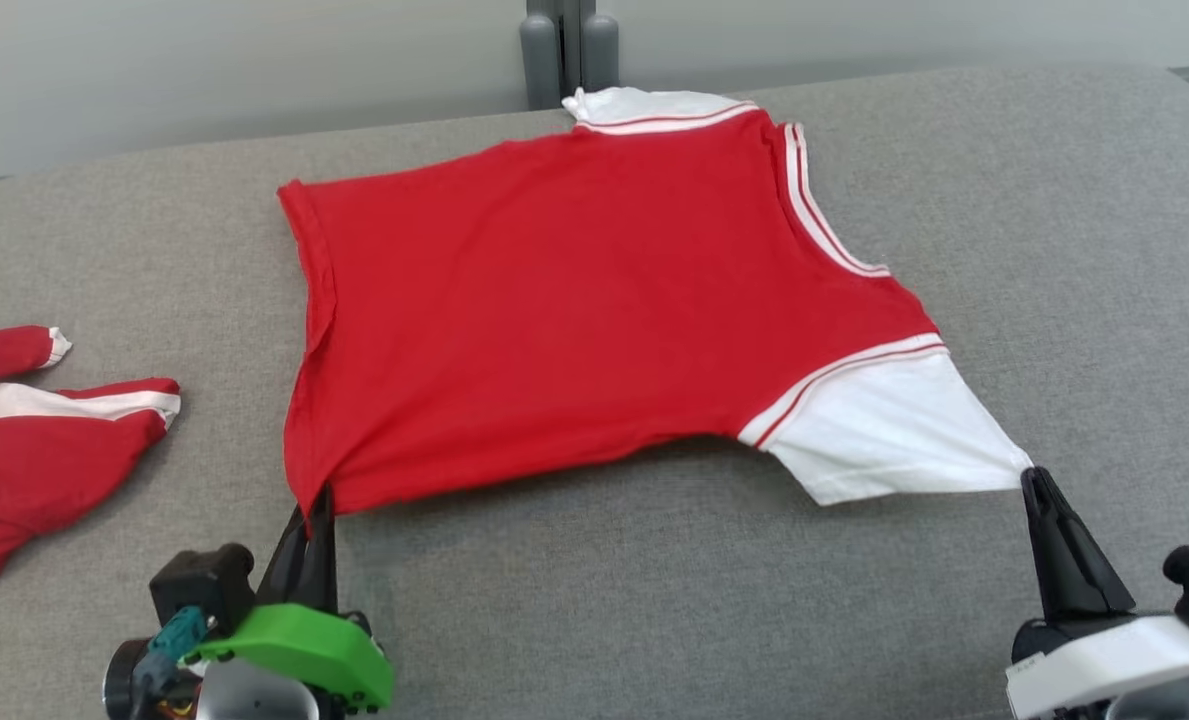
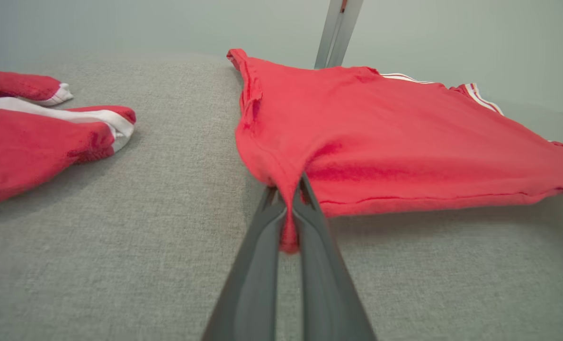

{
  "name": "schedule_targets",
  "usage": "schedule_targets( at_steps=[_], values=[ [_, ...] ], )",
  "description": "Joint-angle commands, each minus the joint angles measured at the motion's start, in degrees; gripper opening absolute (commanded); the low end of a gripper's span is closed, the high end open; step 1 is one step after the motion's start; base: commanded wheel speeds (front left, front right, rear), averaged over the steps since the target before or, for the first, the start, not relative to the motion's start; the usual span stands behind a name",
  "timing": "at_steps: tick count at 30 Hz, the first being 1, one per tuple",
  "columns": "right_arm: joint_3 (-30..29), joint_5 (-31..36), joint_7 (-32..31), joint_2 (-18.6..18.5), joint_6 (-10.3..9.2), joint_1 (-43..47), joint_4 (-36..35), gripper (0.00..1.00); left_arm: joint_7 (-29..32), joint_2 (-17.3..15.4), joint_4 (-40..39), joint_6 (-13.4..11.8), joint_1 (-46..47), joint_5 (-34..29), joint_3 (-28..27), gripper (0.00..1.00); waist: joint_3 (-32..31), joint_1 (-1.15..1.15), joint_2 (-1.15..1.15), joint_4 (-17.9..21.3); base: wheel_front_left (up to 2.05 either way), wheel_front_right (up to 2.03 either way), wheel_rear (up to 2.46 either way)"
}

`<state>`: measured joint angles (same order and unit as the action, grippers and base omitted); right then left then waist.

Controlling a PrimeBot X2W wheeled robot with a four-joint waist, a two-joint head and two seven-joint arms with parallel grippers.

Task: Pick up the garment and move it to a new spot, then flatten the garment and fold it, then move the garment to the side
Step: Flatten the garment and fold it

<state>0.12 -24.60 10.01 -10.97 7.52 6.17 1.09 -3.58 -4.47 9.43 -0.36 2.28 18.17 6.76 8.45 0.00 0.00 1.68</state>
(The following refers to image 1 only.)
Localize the red white-striped shorts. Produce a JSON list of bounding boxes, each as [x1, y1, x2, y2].
[[0, 325, 182, 590]]

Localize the red white-sleeved jersey shirt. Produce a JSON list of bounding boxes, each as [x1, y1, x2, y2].
[[276, 86, 1036, 519]]

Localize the grey partition post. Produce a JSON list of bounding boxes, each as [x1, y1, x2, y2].
[[519, 0, 621, 110]]

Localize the teal left camera connector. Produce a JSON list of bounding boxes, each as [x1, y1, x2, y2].
[[133, 604, 211, 693]]

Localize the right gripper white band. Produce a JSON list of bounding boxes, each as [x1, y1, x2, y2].
[[1005, 467, 1189, 720]]

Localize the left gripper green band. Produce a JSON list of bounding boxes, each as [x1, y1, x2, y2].
[[103, 484, 396, 717]]

